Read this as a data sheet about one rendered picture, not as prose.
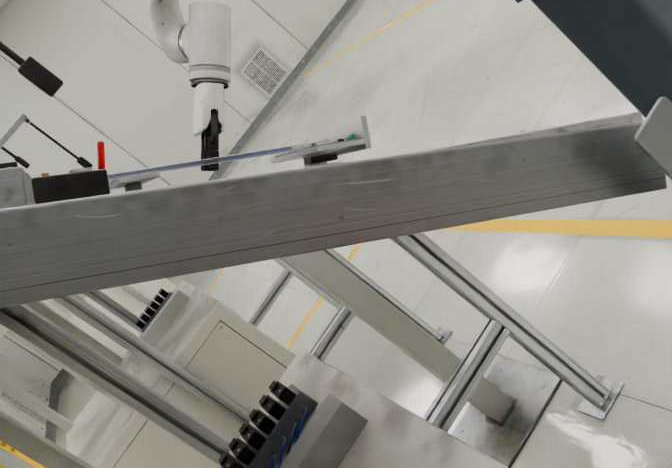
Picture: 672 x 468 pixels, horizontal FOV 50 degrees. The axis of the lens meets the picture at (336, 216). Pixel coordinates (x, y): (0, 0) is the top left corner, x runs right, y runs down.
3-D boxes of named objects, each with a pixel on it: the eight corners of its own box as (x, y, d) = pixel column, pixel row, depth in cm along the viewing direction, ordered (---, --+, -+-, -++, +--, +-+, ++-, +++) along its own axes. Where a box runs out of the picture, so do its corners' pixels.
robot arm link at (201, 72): (185, 72, 148) (185, 86, 148) (192, 63, 140) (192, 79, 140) (225, 74, 151) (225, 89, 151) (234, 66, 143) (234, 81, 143)
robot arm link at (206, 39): (176, 68, 145) (210, 63, 139) (176, 2, 145) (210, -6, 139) (206, 75, 152) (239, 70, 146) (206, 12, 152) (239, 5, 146)
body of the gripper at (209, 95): (187, 82, 149) (187, 137, 149) (195, 73, 139) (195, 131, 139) (223, 85, 151) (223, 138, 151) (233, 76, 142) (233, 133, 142)
